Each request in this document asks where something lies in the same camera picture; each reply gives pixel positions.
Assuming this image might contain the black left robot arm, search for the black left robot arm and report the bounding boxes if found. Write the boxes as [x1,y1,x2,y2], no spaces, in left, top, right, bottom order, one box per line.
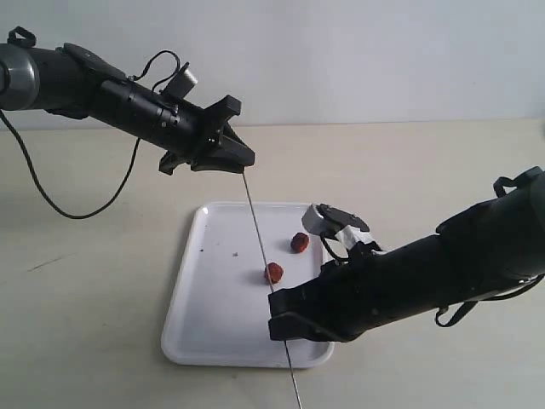
[1,26,255,175]

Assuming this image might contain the white plastic tray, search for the white plastic tray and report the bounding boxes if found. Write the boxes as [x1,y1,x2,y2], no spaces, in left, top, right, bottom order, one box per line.
[161,202,334,369]

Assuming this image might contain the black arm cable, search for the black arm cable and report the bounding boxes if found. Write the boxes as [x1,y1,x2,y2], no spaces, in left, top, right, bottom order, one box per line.
[0,50,180,221]
[433,274,545,328]

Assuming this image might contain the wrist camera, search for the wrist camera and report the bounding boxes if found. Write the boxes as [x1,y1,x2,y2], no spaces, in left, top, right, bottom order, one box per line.
[161,62,198,100]
[301,204,383,263]

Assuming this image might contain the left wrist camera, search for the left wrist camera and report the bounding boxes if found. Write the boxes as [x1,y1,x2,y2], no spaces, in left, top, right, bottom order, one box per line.
[161,62,198,100]

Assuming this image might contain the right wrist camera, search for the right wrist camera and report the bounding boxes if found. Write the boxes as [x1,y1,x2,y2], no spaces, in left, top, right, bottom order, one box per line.
[301,204,383,263]

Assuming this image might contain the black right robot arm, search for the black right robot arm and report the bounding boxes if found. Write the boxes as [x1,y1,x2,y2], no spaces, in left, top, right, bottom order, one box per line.
[268,167,544,343]

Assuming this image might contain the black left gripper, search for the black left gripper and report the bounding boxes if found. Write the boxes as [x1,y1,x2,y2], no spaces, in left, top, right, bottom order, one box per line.
[158,94,255,175]

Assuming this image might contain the thin metal skewer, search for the thin metal skewer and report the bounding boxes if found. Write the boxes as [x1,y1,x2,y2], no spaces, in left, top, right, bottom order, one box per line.
[242,171,303,409]

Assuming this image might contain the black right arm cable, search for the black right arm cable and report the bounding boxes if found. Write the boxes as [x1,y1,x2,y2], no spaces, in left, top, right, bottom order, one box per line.
[433,274,545,328]

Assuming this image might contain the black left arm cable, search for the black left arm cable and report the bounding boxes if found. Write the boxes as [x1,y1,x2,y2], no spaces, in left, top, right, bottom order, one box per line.
[0,50,180,221]

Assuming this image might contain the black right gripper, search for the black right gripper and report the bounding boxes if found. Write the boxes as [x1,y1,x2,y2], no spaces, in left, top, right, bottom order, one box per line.
[268,245,408,343]

